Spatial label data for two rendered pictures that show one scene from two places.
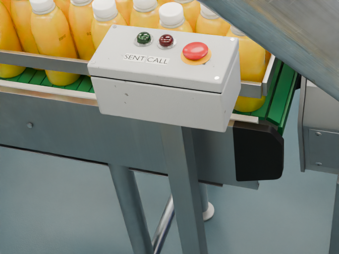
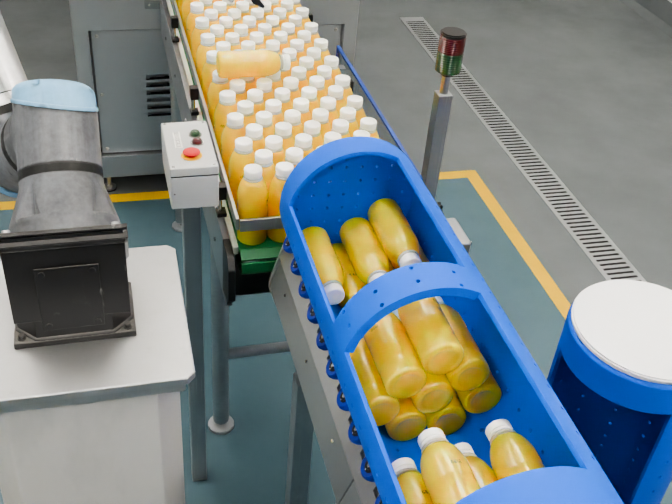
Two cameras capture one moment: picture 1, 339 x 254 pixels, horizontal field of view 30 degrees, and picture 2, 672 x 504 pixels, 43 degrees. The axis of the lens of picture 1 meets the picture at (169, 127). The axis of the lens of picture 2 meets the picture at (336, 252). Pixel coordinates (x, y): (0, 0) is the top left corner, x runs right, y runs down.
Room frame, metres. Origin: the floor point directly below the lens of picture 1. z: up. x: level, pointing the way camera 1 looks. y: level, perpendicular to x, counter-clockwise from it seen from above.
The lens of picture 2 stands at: (-0.12, -1.39, 2.01)
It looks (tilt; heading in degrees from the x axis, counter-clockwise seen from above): 36 degrees down; 47
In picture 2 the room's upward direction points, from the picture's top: 5 degrees clockwise
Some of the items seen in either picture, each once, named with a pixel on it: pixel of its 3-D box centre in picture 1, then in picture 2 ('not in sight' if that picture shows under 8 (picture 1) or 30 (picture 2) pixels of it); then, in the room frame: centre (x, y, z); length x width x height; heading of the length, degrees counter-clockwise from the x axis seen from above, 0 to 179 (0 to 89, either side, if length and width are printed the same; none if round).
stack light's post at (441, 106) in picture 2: not in sight; (414, 267); (1.38, -0.13, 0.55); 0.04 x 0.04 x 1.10; 65
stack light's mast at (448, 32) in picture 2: not in sight; (448, 62); (1.38, -0.13, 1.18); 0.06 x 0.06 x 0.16
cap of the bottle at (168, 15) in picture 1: (171, 13); (243, 144); (0.84, -0.03, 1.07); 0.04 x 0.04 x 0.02
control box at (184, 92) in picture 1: (166, 76); (189, 163); (0.71, -0.01, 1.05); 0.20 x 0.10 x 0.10; 65
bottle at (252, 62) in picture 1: (244, 64); (252, 207); (0.79, -0.14, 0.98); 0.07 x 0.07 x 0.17
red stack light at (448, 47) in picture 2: not in sight; (451, 43); (1.38, -0.13, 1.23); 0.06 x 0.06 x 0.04
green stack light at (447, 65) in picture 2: not in sight; (449, 60); (1.38, -0.13, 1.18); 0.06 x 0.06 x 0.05
